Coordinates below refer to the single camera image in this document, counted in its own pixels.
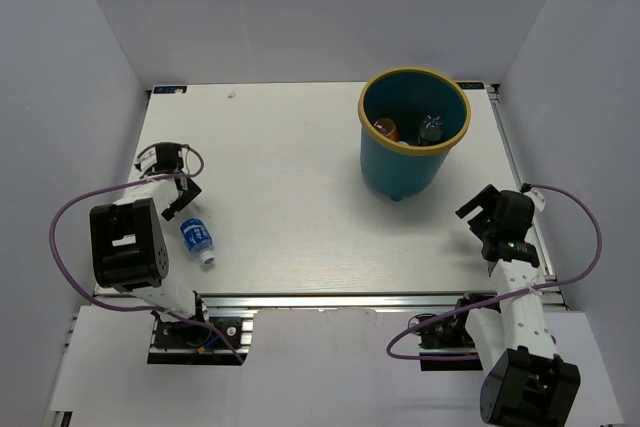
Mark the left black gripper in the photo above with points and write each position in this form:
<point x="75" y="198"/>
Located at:
<point x="193" y="190"/>

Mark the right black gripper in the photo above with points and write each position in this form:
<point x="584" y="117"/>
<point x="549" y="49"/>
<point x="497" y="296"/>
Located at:
<point x="487" y="200"/>

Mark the clear bottle blue label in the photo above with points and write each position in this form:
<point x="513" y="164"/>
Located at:
<point x="196" y="235"/>

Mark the green plastic bottle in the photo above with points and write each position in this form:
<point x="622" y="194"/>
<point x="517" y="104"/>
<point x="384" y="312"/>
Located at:
<point x="430" y="131"/>

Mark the orange juice bottle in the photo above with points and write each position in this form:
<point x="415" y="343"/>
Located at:
<point x="387" y="128"/>

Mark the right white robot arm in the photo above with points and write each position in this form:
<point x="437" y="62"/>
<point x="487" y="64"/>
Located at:
<point x="526" y="383"/>

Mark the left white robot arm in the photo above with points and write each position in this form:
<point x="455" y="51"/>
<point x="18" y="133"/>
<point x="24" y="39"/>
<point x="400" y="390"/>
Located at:
<point x="129" y="251"/>

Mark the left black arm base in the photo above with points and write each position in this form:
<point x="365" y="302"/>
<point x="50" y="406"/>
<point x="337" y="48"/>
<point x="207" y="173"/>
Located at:
<point x="178" y="344"/>

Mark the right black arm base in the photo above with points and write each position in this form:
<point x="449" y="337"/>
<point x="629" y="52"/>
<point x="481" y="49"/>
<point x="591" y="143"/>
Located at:
<point x="448" y="338"/>

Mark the teal bin yellow rim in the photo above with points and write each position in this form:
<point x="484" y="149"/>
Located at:
<point x="402" y="169"/>

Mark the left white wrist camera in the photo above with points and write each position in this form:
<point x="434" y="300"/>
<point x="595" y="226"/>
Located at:
<point x="145" y="163"/>

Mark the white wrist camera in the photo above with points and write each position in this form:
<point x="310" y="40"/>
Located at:
<point x="536" y="196"/>
<point x="145" y="163"/>

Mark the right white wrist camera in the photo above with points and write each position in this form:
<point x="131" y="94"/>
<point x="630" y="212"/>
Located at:
<point x="536" y="196"/>

